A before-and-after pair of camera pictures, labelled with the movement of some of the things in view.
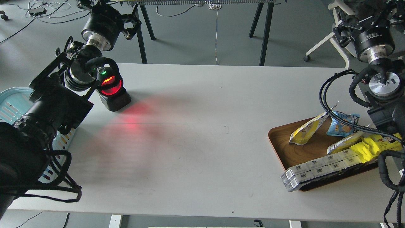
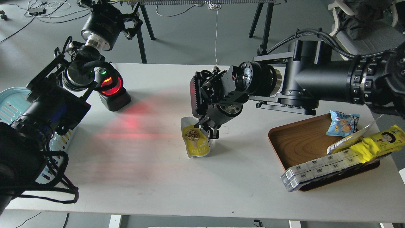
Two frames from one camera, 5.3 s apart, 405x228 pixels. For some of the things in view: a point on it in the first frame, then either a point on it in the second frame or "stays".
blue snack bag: x=337 y=128 stays
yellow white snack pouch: x=302 y=134 -> x=196 y=142
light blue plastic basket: x=14 y=102 stays
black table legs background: x=268 y=4 stays
